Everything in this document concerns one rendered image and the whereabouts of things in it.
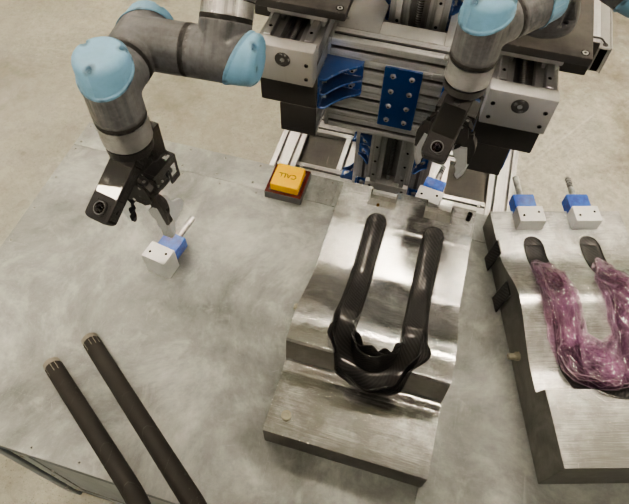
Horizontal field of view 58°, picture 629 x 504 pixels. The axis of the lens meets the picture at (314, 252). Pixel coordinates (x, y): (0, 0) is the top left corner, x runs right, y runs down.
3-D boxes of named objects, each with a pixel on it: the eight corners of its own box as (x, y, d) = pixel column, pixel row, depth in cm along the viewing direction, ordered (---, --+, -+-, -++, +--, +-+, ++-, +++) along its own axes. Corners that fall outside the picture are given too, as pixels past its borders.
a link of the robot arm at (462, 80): (489, 78, 87) (439, 63, 89) (481, 101, 91) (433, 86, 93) (502, 50, 91) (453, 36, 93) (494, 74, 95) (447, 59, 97)
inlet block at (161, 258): (184, 221, 118) (179, 205, 113) (205, 229, 116) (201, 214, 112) (147, 269, 111) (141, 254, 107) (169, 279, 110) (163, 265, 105)
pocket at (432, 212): (423, 210, 113) (427, 199, 110) (450, 217, 113) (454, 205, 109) (419, 228, 111) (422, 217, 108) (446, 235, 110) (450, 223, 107)
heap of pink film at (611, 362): (519, 260, 107) (534, 236, 100) (614, 259, 107) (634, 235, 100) (553, 395, 93) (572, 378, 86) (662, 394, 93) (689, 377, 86)
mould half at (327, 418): (342, 207, 120) (346, 164, 109) (465, 237, 116) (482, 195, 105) (264, 440, 94) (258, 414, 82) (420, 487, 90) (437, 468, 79)
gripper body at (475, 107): (477, 121, 106) (496, 68, 95) (464, 152, 101) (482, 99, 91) (438, 108, 107) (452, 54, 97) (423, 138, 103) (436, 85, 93)
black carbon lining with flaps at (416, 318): (366, 217, 110) (370, 185, 102) (448, 237, 108) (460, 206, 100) (315, 383, 92) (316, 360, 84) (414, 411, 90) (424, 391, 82)
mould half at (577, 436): (482, 227, 118) (497, 193, 109) (607, 226, 118) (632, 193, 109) (537, 484, 91) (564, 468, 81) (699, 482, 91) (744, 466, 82)
